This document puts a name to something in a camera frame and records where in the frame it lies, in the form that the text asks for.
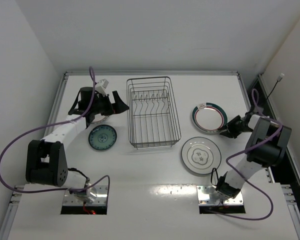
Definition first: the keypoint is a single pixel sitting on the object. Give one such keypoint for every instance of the black cable white plug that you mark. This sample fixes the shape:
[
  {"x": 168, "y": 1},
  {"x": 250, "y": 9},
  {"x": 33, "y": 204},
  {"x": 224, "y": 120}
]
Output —
[{"x": 263, "y": 101}]

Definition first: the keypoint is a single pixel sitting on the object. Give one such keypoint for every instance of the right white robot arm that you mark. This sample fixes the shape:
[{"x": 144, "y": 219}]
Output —
[{"x": 265, "y": 147}]

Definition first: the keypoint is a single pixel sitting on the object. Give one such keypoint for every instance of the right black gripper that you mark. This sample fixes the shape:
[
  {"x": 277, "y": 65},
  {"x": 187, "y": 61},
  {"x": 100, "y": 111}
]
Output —
[{"x": 235, "y": 125}]

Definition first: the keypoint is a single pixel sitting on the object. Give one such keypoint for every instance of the metal base plate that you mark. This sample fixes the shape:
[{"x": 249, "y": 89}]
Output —
[
  {"x": 208, "y": 197},
  {"x": 95, "y": 196}
]

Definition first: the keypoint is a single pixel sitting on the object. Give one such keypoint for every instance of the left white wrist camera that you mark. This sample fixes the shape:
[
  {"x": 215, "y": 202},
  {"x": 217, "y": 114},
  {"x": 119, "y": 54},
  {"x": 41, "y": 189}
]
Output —
[{"x": 101, "y": 86}]

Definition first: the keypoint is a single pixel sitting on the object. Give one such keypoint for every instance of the white plate grey rim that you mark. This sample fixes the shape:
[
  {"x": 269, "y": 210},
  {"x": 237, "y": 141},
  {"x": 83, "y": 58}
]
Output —
[{"x": 200, "y": 155}]

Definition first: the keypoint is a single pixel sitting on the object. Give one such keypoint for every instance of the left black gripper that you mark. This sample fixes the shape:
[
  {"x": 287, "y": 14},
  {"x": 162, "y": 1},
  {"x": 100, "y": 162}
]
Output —
[{"x": 111, "y": 104}]

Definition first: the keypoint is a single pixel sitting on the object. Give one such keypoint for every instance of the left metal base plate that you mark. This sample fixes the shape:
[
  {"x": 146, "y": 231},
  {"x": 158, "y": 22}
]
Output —
[{"x": 95, "y": 196}]

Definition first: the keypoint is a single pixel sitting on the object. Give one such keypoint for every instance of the blue floral green plate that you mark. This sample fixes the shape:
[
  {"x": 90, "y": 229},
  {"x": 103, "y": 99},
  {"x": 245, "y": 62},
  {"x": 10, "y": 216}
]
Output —
[{"x": 102, "y": 137}]

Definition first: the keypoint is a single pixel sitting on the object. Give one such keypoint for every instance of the grey wire dish rack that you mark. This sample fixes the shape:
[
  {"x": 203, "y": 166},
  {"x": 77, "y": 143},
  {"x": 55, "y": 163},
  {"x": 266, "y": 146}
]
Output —
[{"x": 153, "y": 120}]

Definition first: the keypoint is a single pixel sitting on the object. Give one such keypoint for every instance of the green red rimmed plate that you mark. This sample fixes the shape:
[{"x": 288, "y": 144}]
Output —
[
  {"x": 98, "y": 119},
  {"x": 209, "y": 117}
]

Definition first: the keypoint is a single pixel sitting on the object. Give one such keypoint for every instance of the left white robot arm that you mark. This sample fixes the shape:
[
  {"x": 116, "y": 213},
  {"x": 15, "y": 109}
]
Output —
[{"x": 46, "y": 162}]

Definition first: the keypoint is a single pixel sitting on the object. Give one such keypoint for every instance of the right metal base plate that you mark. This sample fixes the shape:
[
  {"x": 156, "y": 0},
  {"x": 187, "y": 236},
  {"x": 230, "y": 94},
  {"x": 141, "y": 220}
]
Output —
[{"x": 208, "y": 197}]

